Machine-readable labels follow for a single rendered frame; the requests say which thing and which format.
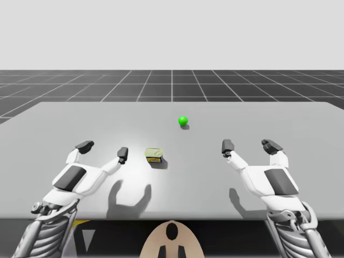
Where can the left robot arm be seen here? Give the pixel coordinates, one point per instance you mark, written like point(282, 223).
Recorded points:
point(45, 228)

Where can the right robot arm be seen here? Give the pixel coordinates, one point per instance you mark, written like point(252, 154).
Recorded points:
point(295, 233)

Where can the green ball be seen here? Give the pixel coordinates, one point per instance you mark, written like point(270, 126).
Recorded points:
point(183, 121)

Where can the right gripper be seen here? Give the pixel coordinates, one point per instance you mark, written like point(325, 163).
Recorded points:
point(271, 182)

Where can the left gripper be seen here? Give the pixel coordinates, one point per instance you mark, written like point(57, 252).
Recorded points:
point(74, 178)

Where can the green and blue rectangular can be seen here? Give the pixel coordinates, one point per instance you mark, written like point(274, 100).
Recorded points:
point(154, 155)

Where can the tan robot part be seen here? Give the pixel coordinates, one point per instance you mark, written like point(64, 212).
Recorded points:
point(172, 240)

